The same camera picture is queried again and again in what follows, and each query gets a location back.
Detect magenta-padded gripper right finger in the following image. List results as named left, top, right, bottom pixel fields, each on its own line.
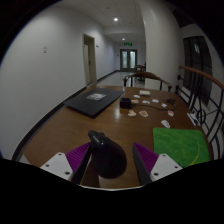
left=132, top=142, right=184, bottom=186

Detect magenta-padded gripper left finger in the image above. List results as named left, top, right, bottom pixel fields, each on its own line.
left=39, top=142, right=94, bottom=185

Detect black computer mouse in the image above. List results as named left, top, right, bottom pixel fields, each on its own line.
left=87, top=129, right=128, bottom=179

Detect green mouse pad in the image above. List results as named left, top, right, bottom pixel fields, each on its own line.
left=152, top=127, right=211, bottom=169

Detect white outlined sticker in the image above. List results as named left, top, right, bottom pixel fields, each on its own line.
left=160, top=119, right=171, bottom=129

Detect white paper card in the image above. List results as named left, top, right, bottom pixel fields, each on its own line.
left=187, top=112, right=201, bottom=127

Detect black key bundle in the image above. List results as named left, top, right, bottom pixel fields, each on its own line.
left=164, top=97, right=178, bottom=108

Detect black closed laptop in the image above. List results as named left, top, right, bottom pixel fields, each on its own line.
left=63, top=87, right=126, bottom=118

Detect small black box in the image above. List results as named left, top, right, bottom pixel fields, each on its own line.
left=119, top=97, right=132, bottom=110

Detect wooden round-back chair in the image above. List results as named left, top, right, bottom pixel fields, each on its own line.
left=122, top=70, right=174, bottom=93

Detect wood-topped black iron railing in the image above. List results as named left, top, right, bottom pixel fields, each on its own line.
left=175, top=64, right=224, bottom=158

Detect dark framed window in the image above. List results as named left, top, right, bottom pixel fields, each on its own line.
left=182, top=35, right=214, bottom=104

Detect white side door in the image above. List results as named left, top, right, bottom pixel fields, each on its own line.
left=82, top=33, right=98, bottom=87

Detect glass double door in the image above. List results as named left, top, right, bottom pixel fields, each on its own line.
left=119, top=48, right=138, bottom=72

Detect recessed ceiling lights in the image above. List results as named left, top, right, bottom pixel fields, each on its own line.
left=112, top=16, right=127, bottom=42

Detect thin black cable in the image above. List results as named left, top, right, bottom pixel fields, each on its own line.
left=130, top=102, right=169, bottom=112

